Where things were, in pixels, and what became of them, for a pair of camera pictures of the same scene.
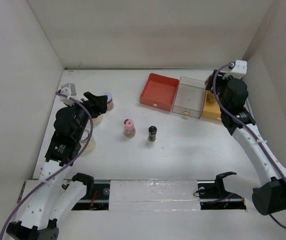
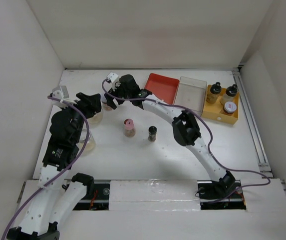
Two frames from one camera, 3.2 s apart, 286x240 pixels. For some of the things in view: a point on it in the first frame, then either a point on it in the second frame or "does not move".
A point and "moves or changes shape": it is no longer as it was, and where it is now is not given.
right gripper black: x=219 y=79 → x=114 y=93
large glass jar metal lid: x=91 y=143 does not move
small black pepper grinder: x=152 y=130 does not move
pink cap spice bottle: x=129 y=130 does not move
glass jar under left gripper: x=98 y=119 does not move
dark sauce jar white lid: x=209 y=83 moves or changes shape
